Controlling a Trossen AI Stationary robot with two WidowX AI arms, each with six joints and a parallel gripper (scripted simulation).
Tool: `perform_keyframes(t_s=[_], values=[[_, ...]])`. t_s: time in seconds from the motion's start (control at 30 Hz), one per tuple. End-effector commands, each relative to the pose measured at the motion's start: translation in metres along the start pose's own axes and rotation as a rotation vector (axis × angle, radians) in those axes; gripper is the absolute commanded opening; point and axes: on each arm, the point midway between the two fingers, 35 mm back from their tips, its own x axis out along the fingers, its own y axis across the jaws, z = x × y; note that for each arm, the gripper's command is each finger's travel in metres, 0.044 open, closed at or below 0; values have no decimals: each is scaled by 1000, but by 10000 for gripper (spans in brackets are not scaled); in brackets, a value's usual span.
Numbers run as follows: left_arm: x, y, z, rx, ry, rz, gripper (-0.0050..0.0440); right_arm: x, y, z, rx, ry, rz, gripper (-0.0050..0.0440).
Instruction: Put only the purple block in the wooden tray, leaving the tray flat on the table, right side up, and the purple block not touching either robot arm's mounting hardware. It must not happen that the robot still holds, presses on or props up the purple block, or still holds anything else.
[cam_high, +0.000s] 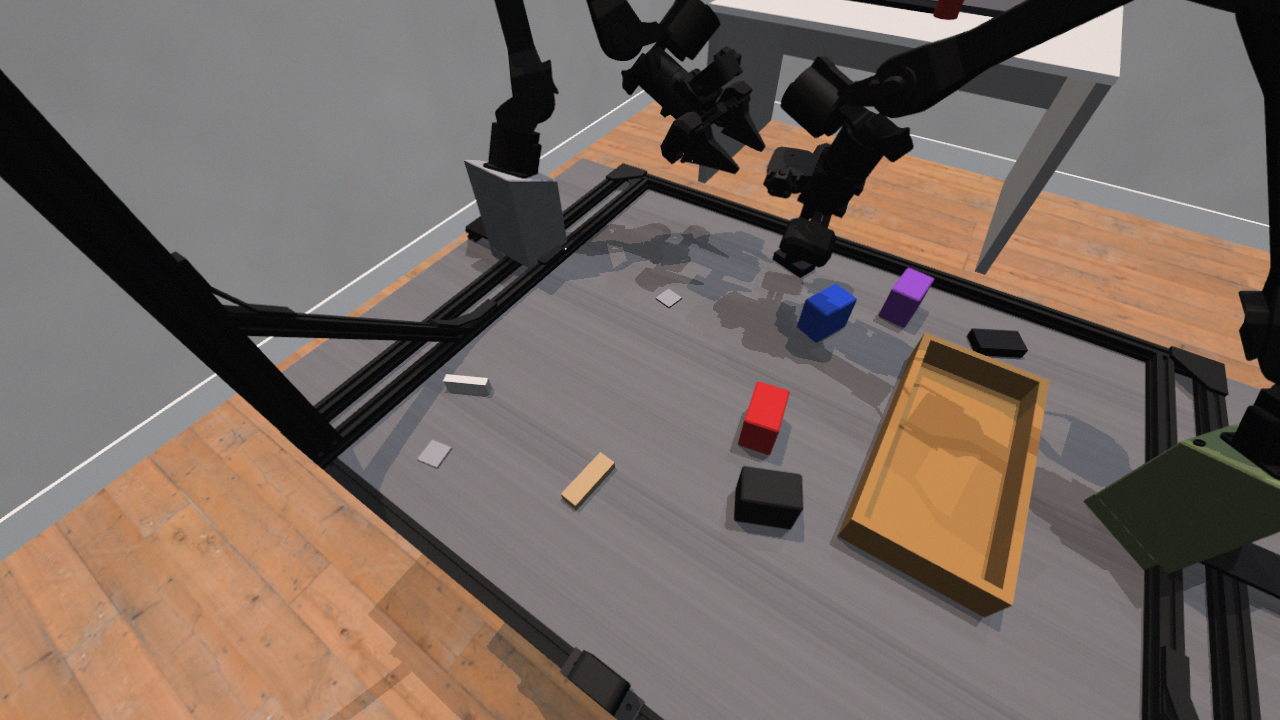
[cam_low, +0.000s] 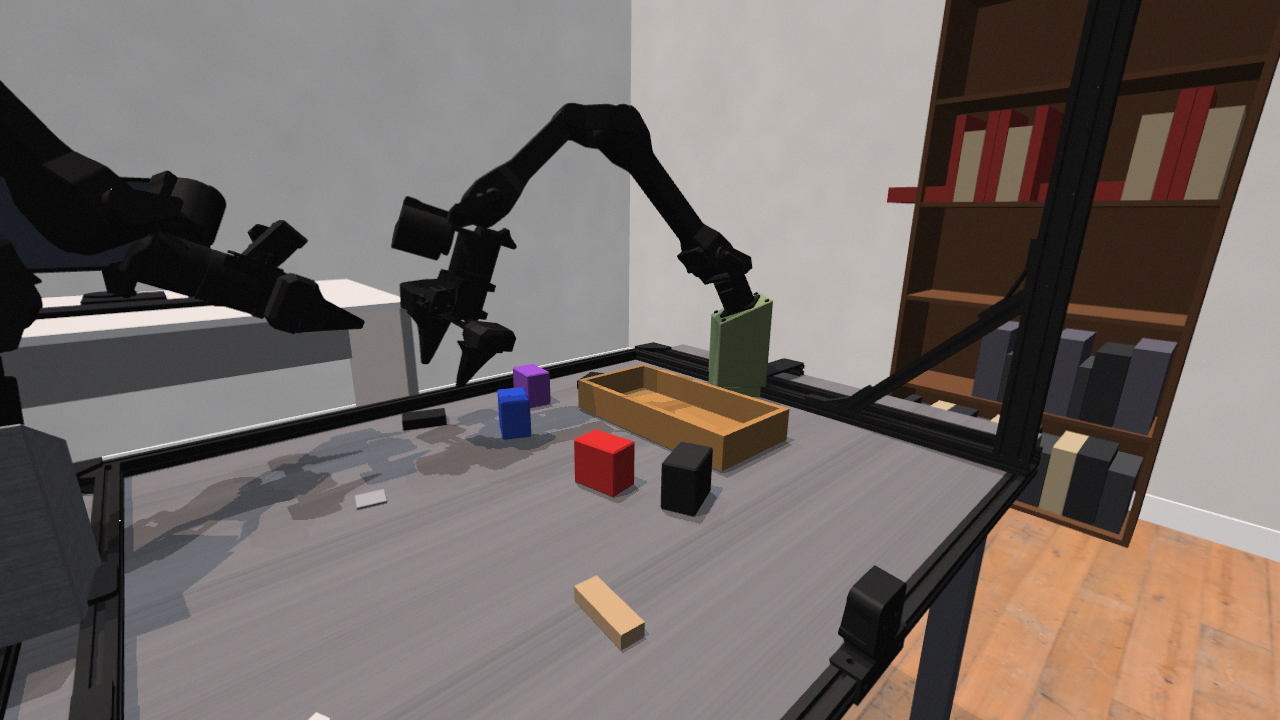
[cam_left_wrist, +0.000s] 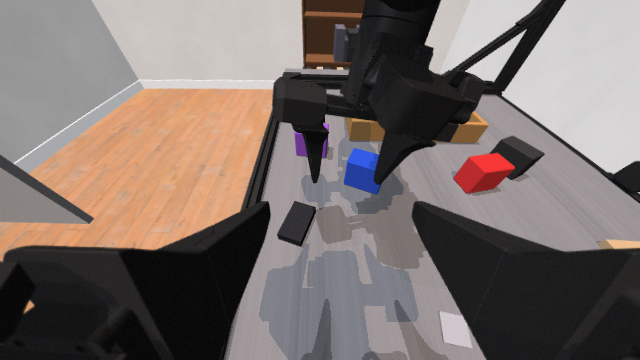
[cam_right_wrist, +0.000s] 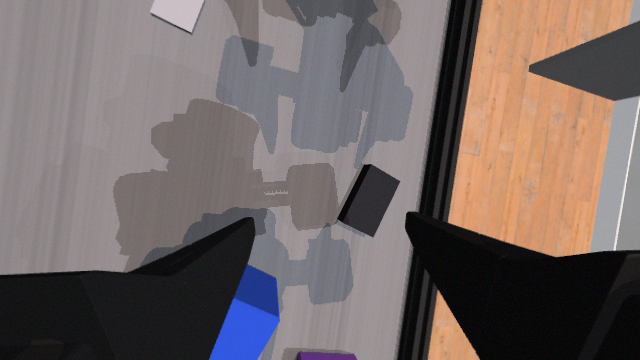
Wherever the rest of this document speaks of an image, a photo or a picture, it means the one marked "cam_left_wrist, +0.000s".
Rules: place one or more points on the blue block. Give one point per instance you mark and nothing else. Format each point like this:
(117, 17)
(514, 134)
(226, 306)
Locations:
(360, 171)

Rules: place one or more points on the tan rectangular block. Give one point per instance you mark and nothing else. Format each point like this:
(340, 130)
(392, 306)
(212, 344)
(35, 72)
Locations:
(611, 244)

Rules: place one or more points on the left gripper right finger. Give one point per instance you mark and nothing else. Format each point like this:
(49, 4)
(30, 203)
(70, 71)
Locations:
(523, 300)

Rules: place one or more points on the red block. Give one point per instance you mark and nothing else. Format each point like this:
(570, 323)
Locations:
(483, 172)

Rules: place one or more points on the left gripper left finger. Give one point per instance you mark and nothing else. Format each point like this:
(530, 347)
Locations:
(185, 297)

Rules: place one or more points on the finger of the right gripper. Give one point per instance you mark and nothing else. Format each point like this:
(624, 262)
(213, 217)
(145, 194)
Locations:
(316, 138)
(394, 149)

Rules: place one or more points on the wooden tray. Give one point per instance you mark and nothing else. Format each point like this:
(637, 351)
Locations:
(469, 132)

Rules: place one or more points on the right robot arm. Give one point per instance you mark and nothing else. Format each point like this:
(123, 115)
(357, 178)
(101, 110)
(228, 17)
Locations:
(406, 96)

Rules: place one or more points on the purple block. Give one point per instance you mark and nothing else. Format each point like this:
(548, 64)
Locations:
(301, 148)

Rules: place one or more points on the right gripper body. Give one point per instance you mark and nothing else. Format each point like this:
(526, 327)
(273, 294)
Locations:
(304, 103)

